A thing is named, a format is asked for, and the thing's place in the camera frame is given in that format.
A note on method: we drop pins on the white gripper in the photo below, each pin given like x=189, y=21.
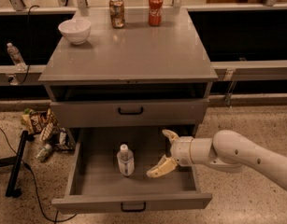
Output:
x=182, y=150

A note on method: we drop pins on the clear plastic water bottle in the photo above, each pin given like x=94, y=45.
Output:
x=126, y=162

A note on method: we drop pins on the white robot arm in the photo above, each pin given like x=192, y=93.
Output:
x=227, y=151

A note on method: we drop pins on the closed grey upper drawer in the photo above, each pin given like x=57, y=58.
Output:
x=130, y=113

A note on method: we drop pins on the open grey lower drawer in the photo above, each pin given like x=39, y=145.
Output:
x=95, y=184

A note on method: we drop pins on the grey drawer cabinet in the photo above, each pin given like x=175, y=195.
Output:
x=136, y=62

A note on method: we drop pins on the crushed bottle on floor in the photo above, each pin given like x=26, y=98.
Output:
x=44, y=152

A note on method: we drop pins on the clear bottle on ledge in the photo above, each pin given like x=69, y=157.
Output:
x=16, y=57

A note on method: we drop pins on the snack bag pile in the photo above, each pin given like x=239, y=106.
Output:
x=46, y=125

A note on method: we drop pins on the red cola can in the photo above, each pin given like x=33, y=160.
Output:
x=155, y=12

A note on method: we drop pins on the white ceramic bowl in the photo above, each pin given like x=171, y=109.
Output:
x=76, y=31

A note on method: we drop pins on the crumpled brown soda can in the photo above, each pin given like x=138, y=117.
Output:
x=116, y=9

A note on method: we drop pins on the black stand leg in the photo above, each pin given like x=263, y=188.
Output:
x=15, y=163

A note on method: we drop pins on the grey metal rail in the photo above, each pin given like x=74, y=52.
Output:
x=226, y=71

